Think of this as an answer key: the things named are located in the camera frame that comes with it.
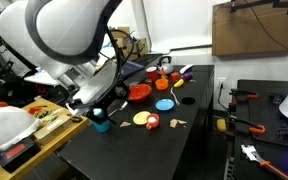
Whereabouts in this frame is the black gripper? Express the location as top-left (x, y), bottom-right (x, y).
top-left (65, 61), bottom-right (130, 125)

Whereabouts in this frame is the small yellow plate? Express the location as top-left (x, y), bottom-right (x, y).
top-left (133, 111), bottom-right (150, 125)

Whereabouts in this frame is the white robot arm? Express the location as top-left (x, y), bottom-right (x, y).
top-left (0, 0), bottom-right (129, 124)

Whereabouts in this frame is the teal plastic cup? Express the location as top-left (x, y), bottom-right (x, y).
top-left (92, 108), bottom-right (110, 133)

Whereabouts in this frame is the red bowl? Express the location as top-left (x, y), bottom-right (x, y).
top-left (129, 84), bottom-right (152, 102)

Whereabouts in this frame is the wooden side table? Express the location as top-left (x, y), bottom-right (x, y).
top-left (0, 99), bottom-right (89, 180)

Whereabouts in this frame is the small red mug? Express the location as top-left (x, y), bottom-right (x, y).
top-left (146, 113), bottom-right (159, 130)

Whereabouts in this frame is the red plastic cup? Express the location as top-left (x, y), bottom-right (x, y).
top-left (146, 66), bottom-right (158, 82)

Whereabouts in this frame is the orange bowl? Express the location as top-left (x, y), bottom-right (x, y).
top-left (155, 79), bottom-right (168, 90)

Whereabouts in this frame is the cardboard box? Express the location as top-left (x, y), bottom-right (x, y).
top-left (111, 27), bottom-right (148, 61)

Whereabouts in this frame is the red cube block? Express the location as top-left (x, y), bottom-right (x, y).
top-left (170, 72), bottom-right (180, 82)

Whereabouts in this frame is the toy banana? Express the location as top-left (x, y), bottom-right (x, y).
top-left (173, 79), bottom-right (184, 88)

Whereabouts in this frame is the toy purple eggplant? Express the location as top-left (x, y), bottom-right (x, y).
top-left (183, 73), bottom-right (193, 81)

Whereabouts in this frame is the white cloth bundle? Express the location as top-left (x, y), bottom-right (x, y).
top-left (0, 106), bottom-right (42, 151)

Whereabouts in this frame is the yellow sponge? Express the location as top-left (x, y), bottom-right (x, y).
top-left (216, 119), bottom-right (226, 133)

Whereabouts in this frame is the silver kettle black handle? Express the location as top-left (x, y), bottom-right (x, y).
top-left (157, 56), bottom-right (174, 74)

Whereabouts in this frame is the orange handled scraper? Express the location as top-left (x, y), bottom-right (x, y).
top-left (241, 144), bottom-right (288, 180)

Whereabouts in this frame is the orange handled clamp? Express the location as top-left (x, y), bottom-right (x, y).
top-left (228, 115), bottom-right (266, 135)

